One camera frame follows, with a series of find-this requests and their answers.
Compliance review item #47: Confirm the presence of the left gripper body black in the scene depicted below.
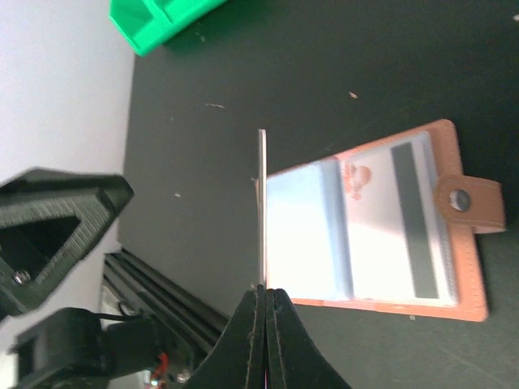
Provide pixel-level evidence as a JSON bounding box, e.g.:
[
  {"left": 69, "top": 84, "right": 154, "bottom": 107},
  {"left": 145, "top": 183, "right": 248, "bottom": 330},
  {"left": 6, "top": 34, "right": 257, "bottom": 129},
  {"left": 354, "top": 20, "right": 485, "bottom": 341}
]
[{"left": 7, "top": 306, "right": 228, "bottom": 389}]

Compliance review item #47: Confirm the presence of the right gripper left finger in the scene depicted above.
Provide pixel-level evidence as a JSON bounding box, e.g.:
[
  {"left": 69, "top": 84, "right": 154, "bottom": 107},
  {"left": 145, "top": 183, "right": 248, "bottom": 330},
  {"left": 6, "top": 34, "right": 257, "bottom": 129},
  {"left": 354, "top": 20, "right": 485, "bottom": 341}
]
[{"left": 184, "top": 285, "right": 266, "bottom": 389}]

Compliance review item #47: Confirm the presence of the black aluminium front rail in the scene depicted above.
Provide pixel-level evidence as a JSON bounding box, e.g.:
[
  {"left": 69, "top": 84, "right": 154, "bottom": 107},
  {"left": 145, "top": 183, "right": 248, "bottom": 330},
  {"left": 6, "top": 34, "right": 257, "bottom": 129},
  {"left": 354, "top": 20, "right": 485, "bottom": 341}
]
[{"left": 103, "top": 250, "right": 229, "bottom": 361}]

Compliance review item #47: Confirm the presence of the brown leather card holder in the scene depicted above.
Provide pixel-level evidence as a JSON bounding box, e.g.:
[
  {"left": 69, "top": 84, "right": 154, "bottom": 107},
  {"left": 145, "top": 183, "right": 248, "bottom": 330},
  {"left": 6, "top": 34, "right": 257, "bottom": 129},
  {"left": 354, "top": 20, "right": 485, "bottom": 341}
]
[{"left": 265, "top": 119, "right": 506, "bottom": 322}]

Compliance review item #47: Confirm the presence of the white blossom credit card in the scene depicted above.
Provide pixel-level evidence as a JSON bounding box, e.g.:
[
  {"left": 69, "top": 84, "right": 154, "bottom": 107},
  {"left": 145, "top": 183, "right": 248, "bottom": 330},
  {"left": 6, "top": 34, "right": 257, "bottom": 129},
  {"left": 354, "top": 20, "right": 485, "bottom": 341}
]
[{"left": 256, "top": 129, "right": 267, "bottom": 286}]

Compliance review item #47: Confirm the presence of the green bin left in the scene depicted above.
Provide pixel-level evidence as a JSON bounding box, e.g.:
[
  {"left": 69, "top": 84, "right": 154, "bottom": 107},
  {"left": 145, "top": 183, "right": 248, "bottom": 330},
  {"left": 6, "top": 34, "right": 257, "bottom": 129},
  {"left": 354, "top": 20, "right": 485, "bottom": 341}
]
[{"left": 109, "top": 0, "right": 225, "bottom": 56}]

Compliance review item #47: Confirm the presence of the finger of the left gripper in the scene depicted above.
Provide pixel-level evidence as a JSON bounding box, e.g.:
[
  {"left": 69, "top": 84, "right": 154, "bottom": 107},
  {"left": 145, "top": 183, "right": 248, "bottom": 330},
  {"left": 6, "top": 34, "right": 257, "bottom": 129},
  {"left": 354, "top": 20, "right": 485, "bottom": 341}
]
[{"left": 1, "top": 169, "right": 134, "bottom": 316}]

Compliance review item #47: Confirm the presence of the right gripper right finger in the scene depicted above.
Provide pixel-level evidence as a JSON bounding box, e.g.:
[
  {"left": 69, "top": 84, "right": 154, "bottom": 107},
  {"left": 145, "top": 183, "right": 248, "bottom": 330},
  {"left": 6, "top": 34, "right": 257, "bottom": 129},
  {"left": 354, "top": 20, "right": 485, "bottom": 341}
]
[{"left": 265, "top": 289, "right": 350, "bottom": 389}]

